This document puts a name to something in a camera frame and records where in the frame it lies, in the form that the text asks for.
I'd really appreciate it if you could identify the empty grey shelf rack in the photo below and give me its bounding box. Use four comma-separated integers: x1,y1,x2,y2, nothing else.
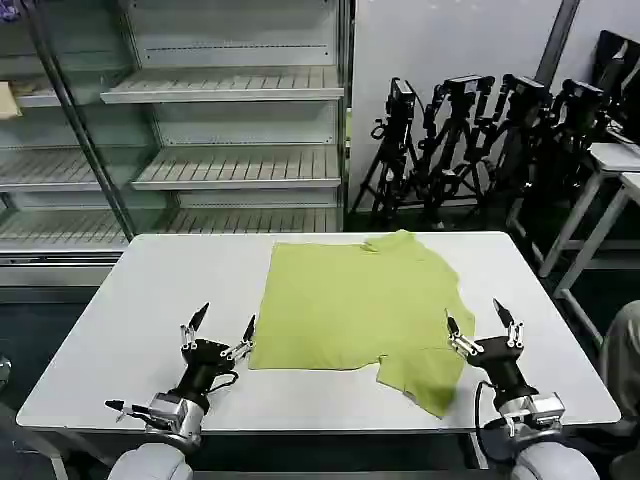
98,0,352,236

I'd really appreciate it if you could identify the beige cardboard box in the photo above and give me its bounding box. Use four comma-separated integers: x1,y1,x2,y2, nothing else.
0,80,24,122

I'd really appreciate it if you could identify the black monitor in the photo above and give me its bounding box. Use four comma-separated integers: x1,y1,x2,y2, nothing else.
593,29,640,134

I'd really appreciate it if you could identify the white table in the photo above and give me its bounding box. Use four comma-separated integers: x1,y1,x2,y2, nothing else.
14,231,623,480

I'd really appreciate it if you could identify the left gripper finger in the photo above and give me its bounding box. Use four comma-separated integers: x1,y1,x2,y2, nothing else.
179,301,211,351
219,313,258,362

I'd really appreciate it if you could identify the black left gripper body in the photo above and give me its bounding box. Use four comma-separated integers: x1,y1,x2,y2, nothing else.
171,338,237,402

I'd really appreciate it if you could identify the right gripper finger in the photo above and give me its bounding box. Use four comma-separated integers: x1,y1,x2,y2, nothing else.
444,309,482,357
491,298,526,349

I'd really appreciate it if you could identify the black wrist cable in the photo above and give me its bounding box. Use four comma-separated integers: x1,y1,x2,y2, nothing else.
473,379,516,474
208,371,241,395

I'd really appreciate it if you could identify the person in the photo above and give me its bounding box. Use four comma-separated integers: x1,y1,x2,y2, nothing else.
598,298,640,431

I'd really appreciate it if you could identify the green t-shirt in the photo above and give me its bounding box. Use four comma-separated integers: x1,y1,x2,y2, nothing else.
247,229,476,419

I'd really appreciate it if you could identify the glass-fronted shelf cabinet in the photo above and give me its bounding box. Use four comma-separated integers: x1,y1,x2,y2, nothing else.
0,0,177,304

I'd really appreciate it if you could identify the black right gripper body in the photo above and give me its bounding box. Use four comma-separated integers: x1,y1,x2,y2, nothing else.
466,335,540,402

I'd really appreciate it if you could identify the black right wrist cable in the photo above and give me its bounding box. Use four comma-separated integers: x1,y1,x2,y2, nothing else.
473,379,516,474

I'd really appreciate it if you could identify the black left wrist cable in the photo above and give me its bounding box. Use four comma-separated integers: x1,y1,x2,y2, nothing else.
208,371,241,395

